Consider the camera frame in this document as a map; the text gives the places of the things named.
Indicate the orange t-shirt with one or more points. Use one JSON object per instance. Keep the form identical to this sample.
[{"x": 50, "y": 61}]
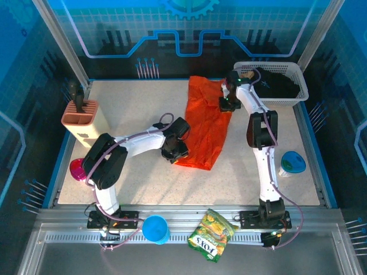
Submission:
[{"x": 206, "y": 129}]

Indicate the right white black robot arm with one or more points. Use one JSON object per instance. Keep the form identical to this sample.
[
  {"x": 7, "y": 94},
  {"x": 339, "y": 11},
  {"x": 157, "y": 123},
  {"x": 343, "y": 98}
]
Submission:
[{"x": 266, "y": 177}]

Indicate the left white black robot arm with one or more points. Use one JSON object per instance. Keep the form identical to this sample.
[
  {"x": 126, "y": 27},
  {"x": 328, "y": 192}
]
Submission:
[{"x": 143, "y": 143}]

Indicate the tan cloth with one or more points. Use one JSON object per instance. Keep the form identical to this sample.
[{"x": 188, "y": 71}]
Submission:
[{"x": 250, "y": 75}]

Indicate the white plastic laundry basket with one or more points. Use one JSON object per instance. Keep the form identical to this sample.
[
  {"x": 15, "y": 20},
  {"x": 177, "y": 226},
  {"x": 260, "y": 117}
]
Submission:
[{"x": 275, "y": 102}]

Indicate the black t-shirt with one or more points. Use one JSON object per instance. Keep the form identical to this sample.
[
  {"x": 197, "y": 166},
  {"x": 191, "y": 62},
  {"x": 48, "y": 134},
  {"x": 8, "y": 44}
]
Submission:
[{"x": 278, "y": 86}]

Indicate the blue plastic cup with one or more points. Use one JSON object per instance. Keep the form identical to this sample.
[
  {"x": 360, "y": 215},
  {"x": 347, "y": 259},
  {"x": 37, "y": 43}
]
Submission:
[{"x": 155, "y": 229}]

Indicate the green candy bag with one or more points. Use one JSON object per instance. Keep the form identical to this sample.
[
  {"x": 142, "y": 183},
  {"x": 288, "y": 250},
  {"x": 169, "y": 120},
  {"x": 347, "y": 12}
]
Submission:
[{"x": 212, "y": 235}]

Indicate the white cup with blue lid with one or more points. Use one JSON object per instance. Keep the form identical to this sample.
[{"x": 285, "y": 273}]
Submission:
[{"x": 292, "y": 163}]

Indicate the cream and terracotta knife block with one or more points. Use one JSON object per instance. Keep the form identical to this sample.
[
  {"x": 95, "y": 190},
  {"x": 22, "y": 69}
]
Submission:
[{"x": 86, "y": 126}]

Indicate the black connector module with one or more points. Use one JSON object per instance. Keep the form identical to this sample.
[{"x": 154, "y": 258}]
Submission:
[
  {"x": 271, "y": 239},
  {"x": 110, "y": 235}
]

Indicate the pink plastic cup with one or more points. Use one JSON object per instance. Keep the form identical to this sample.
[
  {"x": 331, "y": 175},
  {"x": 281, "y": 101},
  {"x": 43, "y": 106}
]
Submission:
[{"x": 76, "y": 170}]

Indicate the aluminium front frame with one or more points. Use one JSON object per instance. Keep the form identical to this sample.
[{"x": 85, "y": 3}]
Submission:
[{"x": 177, "y": 210}]

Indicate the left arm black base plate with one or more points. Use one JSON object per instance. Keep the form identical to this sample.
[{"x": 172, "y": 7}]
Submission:
[{"x": 129, "y": 220}]

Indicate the aluminium table side rail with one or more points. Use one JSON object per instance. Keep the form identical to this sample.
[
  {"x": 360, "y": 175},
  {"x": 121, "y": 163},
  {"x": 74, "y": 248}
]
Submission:
[
  {"x": 86, "y": 91},
  {"x": 306, "y": 134}
]

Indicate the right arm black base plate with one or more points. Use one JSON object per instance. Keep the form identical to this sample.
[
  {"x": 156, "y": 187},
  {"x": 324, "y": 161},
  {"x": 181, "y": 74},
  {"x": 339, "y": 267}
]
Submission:
[{"x": 249, "y": 219}]

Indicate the aluminium frame post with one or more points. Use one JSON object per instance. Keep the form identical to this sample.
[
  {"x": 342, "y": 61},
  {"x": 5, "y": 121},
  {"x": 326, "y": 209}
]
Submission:
[
  {"x": 322, "y": 28},
  {"x": 63, "y": 43}
]

